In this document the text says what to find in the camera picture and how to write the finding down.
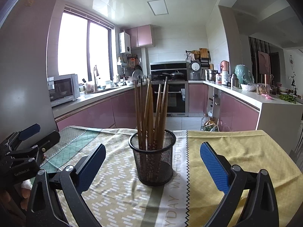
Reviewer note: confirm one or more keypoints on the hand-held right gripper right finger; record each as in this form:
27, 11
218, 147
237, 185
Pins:
214, 167

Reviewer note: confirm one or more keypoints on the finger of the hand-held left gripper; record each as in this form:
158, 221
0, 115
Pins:
48, 141
29, 131

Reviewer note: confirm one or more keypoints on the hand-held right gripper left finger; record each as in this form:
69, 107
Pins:
91, 167

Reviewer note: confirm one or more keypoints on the black mesh utensil holder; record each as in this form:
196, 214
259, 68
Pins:
153, 167

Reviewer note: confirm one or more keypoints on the bunch of wooden chopsticks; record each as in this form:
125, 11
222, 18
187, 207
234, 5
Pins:
149, 113

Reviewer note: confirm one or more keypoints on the person's left hand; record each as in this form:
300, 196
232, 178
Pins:
25, 189

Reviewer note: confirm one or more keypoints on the patchwork tablecloth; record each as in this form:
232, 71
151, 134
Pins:
224, 141

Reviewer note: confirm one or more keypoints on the cooking oil bottle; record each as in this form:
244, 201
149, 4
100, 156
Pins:
205, 123

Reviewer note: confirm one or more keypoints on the white microwave oven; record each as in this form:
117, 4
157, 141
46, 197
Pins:
62, 89

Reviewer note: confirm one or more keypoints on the pink base cabinets with sink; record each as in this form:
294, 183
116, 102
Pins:
94, 111

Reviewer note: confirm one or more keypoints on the pink base cabinets open shelf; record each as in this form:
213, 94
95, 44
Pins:
236, 113

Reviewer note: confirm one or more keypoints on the grey refrigerator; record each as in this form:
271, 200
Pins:
23, 63

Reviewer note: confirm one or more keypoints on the built-in black oven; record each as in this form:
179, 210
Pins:
176, 99

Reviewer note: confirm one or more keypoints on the kitchen faucet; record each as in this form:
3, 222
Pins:
95, 78

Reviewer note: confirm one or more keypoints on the white bowl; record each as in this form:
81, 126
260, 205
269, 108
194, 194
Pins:
248, 87

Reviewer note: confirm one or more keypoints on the steel thermos flask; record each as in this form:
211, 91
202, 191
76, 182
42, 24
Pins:
234, 81

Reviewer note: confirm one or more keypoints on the clear plastic container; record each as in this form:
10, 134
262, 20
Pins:
263, 89

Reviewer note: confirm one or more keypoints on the steel stock pot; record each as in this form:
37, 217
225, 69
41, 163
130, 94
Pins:
211, 75

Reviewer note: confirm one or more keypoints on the steel mixing bowl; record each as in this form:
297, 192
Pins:
129, 82

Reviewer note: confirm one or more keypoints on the kitchen window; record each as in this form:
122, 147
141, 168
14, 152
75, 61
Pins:
75, 47

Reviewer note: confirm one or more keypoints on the white rice cooker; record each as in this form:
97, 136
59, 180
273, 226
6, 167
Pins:
196, 69

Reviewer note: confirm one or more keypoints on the black wok with lid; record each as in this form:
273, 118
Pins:
176, 75

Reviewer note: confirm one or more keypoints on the green leafy vegetables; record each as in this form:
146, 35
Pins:
287, 98

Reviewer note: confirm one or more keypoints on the pink kettle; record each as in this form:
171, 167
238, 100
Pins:
224, 65

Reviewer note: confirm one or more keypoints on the steel pot lid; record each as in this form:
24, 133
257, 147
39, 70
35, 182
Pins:
136, 75

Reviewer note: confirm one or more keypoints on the black range hood stove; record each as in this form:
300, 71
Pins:
168, 65

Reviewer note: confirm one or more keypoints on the wooden cutting boards rack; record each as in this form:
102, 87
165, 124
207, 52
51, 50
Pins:
204, 53

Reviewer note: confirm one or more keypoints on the white water heater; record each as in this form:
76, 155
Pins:
125, 42

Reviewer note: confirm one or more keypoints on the ceiling light panel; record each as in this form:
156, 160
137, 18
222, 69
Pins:
158, 7

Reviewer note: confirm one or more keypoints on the framed wall painting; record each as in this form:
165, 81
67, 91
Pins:
263, 62

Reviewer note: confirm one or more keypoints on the pink wall cabinet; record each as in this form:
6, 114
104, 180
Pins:
140, 36

